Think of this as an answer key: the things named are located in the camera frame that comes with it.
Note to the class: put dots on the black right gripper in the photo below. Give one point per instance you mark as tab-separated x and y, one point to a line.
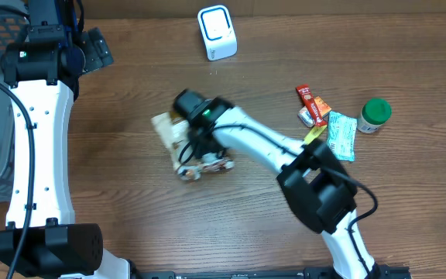
204	146

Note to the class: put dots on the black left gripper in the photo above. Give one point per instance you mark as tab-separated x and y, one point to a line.
94	53

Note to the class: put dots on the beige PanTree snack pouch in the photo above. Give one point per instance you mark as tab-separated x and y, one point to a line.
172	130

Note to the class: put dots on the yellow black marker pen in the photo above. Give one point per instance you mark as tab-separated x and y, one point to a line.
314	133

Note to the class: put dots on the red Nescafe coffee stick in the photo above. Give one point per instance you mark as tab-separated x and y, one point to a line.
304	92

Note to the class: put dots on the orange snack box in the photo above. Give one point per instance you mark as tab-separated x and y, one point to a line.
305	116

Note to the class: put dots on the teal tissue pack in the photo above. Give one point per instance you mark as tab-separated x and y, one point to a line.
341	136

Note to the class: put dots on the green lid jar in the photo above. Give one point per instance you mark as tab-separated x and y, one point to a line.
375	113

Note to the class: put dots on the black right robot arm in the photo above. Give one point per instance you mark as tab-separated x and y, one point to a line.
317	188

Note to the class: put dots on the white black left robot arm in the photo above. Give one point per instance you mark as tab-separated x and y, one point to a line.
41	74

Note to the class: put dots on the white barcode scanner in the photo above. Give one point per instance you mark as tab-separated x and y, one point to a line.
217	32

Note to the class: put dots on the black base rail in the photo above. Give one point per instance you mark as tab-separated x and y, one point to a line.
383	272

